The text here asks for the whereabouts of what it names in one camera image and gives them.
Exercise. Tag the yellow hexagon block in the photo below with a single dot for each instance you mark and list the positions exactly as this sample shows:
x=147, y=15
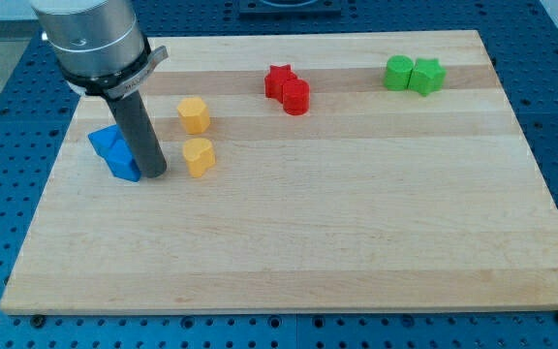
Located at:
x=194, y=115

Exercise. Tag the yellow heart block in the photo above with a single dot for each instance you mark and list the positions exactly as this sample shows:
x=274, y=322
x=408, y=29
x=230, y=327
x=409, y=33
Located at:
x=199, y=156

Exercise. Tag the green star block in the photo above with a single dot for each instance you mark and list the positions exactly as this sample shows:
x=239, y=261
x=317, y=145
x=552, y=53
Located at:
x=427, y=76

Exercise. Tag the blue triangle block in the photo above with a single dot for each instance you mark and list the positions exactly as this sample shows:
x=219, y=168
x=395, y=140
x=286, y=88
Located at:
x=103, y=140

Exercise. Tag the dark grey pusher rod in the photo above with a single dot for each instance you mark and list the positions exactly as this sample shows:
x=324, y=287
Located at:
x=136, y=128

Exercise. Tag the red cylinder block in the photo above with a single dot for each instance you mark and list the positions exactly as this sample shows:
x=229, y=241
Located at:
x=296, y=96

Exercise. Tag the green cylinder block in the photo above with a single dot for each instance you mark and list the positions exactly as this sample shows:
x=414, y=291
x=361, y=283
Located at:
x=398, y=72

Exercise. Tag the wooden board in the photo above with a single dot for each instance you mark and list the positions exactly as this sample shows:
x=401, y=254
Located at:
x=372, y=201

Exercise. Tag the red star block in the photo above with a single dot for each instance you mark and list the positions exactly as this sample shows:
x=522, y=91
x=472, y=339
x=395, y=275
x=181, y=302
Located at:
x=275, y=79

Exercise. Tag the blue cube block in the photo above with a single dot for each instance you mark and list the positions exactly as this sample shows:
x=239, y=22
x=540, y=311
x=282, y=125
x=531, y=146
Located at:
x=121, y=162

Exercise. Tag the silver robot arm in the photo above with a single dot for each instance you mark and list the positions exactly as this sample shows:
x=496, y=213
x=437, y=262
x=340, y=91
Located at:
x=102, y=52

